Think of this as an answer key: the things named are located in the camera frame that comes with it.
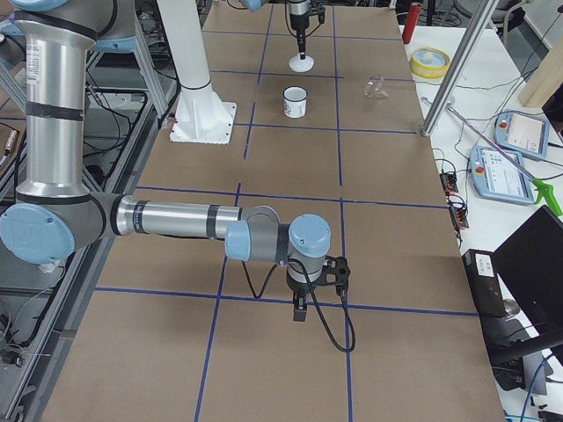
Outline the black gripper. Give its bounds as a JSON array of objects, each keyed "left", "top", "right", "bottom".
[
  {"left": 286, "top": 275, "right": 311, "bottom": 322},
  {"left": 289, "top": 13, "right": 310, "bottom": 60}
]

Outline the white mug lid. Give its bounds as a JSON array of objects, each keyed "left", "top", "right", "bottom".
[{"left": 289, "top": 55, "right": 315, "bottom": 73}]

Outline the white enamel mug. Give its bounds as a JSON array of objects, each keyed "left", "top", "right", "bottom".
[{"left": 282, "top": 86, "right": 308, "bottom": 119}]

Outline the clear glass funnel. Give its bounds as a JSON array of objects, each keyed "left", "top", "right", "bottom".
[{"left": 363, "top": 76, "right": 389, "bottom": 99}]

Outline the brown paper table cover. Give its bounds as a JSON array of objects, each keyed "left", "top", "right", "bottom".
[{"left": 42, "top": 3, "right": 503, "bottom": 421}]

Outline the red cardboard tube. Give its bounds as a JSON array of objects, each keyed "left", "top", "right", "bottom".
[{"left": 402, "top": 2, "right": 421, "bottom": 45}]

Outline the yellow tape roll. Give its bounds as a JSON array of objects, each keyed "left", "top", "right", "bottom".
[{"left": 409, "top": 47, "right": 451, "bottom": 80}]

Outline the orange connector block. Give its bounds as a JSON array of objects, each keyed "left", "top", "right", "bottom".
[
  {"left": 449, "top": 204, "right": 469, "bottom": 229},
  {"left": 439, "top": 171, "right": 458, "bottom": 194}
]

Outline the black computer box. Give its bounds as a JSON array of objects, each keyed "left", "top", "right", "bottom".
[{"left": 462, "top": 249, "right": 506, "bottom": 318}]

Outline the near teach pendant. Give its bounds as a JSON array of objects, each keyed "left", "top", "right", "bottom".
[{"left": 469, "top": 145, "right": 535, "bottom": 205}]

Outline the teach pendant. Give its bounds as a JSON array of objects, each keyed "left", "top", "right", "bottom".
[
  {"left": 494, "top": 110, "right": 549, "bottom": 160},
  {"left": 469, "top": 145, "right": 535, "bottom": 205}
]

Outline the black monitor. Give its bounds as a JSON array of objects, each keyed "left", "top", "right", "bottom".
[{"left": 493, "top": 206, "right": 562, "bottom": 327}]

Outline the far teach pendant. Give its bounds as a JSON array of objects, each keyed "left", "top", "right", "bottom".
[{"left": 494, "top": 110, "right": 549, "bottom": 160}]

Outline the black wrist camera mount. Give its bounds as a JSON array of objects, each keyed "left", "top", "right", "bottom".
[{"left": 314, "top": 255, "right": 351, "bottom": 299}]

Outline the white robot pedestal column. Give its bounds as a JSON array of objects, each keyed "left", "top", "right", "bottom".
[{"left": 157, "top": 0, "right": 237, "bottom": 145}]

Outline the aluminium frame post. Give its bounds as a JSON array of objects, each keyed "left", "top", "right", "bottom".
[{"left": 421, "top": 0, "right": 499, "bottom": 137}]

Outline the aluminium frame rail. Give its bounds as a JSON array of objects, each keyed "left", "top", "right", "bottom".
[{"left": 1, "top": 103, "right": 172, "bottom": 421}]

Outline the green handled reacher stick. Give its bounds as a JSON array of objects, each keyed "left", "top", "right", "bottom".
[{"left": 445, "top": 103, "right": 562, "bottom": 217}]

